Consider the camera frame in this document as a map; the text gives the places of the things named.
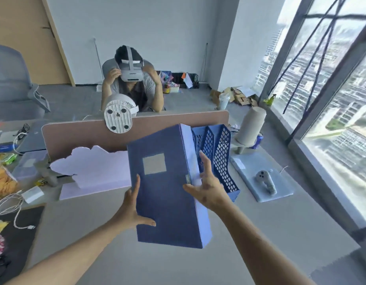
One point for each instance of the person's right hand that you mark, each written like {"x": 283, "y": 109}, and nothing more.
{"x": 212, "y": 192}

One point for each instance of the person's left hand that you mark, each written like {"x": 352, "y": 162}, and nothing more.
{"x": 128, "y": 210}

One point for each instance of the person's left thumb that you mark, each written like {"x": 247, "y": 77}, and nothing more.
{"x": 146, "y": 222}

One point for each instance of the person's right thumb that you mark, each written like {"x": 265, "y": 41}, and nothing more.
{"x": 192, "y": 190}

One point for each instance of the blue file box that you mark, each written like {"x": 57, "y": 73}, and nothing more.
{"x": 165, "y": 201}

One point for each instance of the person's left forearm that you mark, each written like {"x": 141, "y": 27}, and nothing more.
{"x": 67, "y": 258}

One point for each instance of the person's right forearm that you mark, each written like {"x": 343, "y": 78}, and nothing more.
{"x": 260, "y": 246}

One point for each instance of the blue mesh file rack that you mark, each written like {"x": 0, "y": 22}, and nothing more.
{"x": 221, "y": 157}

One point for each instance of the light blue flat box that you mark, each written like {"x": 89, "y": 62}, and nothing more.
{"x": 248, "y": 172}

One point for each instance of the grey VR controller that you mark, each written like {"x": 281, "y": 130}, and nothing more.
{"x": 265, "y": 181}

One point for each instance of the white cloud-shaped foam board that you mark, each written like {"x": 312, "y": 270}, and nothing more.
{"x": 94, "y": 169}

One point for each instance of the blue drink can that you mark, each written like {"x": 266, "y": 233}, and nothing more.
{"x": 258, "y": 142}

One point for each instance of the grey cylindrical desk object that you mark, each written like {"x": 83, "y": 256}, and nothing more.
{"x": 251, "y": 127}

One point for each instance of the white plastic cup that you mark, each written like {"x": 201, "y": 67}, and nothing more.
{"x": 224, "y": 101}

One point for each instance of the white desk fan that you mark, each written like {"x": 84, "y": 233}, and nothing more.
{"x": 118, "y": 115}

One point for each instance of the pile of cardboard pieces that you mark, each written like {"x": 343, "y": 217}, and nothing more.
{"x": 241, "y": 96}

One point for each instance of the brown desk divider panel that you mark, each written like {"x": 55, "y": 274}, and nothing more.
{"x": 79, "y": 136}

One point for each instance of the colourful pile of toys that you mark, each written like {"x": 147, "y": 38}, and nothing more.
{"x": 168, "y": 83}

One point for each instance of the black bag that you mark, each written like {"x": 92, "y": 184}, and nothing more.
{"x": 193, "y": 78}

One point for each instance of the white charger block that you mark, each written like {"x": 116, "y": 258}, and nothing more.
{"x": 32, "y": 194}

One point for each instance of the black desk mat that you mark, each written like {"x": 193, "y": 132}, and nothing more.
{"x": 19, "y": 243}

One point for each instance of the white VR headset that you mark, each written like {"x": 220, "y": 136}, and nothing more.
{"x": 131, "y": 74}

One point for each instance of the translucent grey storage box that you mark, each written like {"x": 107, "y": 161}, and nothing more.
{"x": 25, "y": 167}

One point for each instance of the grey laptop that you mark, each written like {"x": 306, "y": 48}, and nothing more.
{"x": 31, "y": 140}

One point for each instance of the clear bag of chips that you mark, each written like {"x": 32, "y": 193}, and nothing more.
{"x": 2, "y": 182}

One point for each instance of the green snack packet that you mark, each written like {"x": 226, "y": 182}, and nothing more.
{"x": 6, "y": 159}

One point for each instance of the blue flat packet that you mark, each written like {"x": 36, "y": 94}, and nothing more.
{"x": 3, "y": 148}

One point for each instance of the large glass window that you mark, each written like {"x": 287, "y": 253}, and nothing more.
{"x": 334, "y": 100}

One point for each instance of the grey office chair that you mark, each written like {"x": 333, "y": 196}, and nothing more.
{"x": 11, "y": 80}

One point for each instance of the wooden door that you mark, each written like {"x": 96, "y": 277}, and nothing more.
{"x": 22, "y": 41}

